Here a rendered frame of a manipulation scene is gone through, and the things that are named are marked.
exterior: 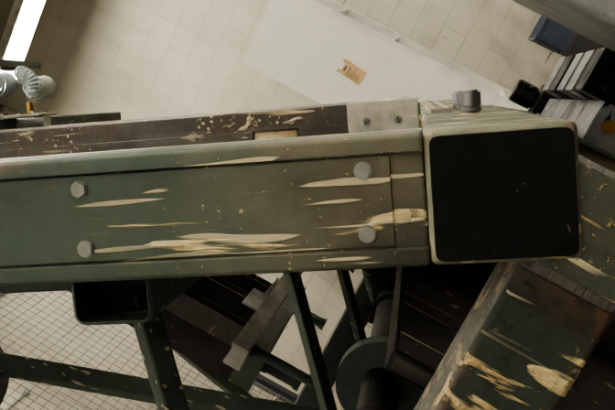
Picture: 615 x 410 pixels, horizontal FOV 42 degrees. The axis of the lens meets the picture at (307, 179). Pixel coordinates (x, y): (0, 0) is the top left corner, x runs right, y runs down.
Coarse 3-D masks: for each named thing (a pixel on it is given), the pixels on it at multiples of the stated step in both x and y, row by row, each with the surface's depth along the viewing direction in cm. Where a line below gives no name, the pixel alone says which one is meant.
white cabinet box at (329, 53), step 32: (288, 0) 511; (320, 0) 565; (256, 32) 520; (288, 32) 516; (320, 32) 511; (352, 32) 507; (384, 32) 561; (256, 64) 525; (288, 64) 520; (320, 64) 516; (352, 64) 512; (384, 64) 508; (416, 64) 504; (448, 64) 554; (320, 96) 521; (352, 96) 517; (384, 96) 513; (448, 96) 504; (480, 96) 500
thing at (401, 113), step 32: (32, 128) 149; (64, 128) 148; (96, 128) 147; (128, 128) 146; (160, 128) 145; (192, 128) 145; (224, 128) 144; (256, 128) 143; (288, 128) 142; (320, 128) 141; (352, 128) 140; (384, 128) 140
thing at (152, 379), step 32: (128, 288) 81; (288, 288) 153; (352, 288) 218; (160, 320) 80; (320, 320) 287; (352, 320) 219; (0, 352) 180; (160, 352) 80; (256, 352) 169; (320, 352) 154; (64, 384) 178; (96, 384) 175; (128, 384) 175; (160, 384) 80; (224, 384) 294; (288, 384) 228; (320, 384) 153
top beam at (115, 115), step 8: (0, 120) 210; (8, 120) 214; (56, 120) 242; (64, 120) 248; (72, 120) 254; (80, 120) 259; (88, 120) 266; (96, 120) 272; (104, 120) 280; (112, 120) 286; (0, 128) 210; (8, 128) 214; (16, 128) 218
